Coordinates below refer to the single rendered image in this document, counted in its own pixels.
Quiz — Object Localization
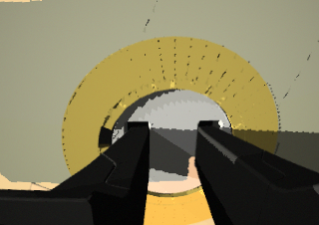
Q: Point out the tan flat panel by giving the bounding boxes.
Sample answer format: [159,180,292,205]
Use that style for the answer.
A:
[0,0,319,190]

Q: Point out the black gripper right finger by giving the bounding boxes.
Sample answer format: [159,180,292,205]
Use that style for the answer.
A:
[195,121,319,225]

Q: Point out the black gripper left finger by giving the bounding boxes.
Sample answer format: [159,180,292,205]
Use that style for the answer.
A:
[0,121,151,225]

